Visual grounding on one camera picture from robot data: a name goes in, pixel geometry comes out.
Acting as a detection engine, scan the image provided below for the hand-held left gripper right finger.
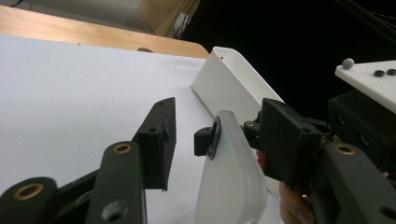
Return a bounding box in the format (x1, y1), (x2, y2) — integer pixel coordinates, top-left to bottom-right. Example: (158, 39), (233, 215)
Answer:
(259, 97), (325, 192)

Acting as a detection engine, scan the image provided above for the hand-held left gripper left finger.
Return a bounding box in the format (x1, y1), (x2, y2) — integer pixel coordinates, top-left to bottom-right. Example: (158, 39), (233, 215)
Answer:
(132, 96), (177, 192)

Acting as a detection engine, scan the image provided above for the translucent iridescent phone case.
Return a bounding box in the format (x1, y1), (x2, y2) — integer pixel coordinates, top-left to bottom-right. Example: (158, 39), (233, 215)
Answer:
(194, 110), (269, 224)

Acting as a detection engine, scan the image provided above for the white plastic box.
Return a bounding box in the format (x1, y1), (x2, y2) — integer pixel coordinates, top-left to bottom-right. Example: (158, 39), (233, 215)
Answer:
(191, 46), (285, 125)

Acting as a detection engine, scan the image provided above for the light wooden board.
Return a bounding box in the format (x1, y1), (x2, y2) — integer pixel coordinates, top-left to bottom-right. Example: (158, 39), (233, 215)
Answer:
(137, 0), (200, 37)

